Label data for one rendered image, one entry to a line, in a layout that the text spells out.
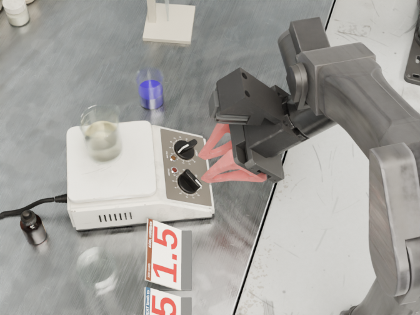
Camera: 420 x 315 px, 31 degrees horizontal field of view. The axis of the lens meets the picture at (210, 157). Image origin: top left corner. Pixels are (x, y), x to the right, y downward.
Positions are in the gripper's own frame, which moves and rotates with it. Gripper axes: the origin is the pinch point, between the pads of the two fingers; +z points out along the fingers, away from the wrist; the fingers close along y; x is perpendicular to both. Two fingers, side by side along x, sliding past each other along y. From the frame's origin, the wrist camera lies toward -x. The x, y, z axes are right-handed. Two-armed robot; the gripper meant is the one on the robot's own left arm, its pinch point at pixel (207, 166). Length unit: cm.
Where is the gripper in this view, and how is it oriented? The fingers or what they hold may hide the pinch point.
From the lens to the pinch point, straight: 96.5
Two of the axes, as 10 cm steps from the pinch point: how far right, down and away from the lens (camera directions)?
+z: -7.6, 4.1, 5.1
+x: 6.5, 3.4, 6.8
